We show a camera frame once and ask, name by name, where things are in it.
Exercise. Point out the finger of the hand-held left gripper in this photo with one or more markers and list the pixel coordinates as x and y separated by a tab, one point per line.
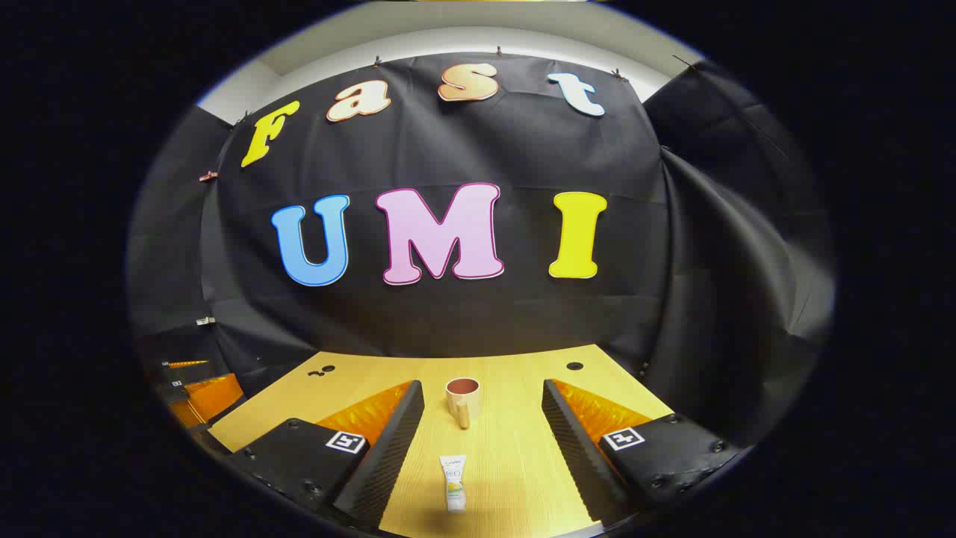
175	373
213	396

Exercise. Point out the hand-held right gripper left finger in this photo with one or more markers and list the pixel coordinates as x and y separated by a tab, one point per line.
388	456

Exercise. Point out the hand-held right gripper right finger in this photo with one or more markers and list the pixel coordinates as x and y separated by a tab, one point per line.
571	448

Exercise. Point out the white toothpaste tube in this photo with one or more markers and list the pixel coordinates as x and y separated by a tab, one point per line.
453	482

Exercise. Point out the light wooden desktop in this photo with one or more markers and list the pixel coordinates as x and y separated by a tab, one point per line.
508	448

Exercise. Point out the black backdrop cloth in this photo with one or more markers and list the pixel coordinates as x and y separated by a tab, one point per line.
485	314

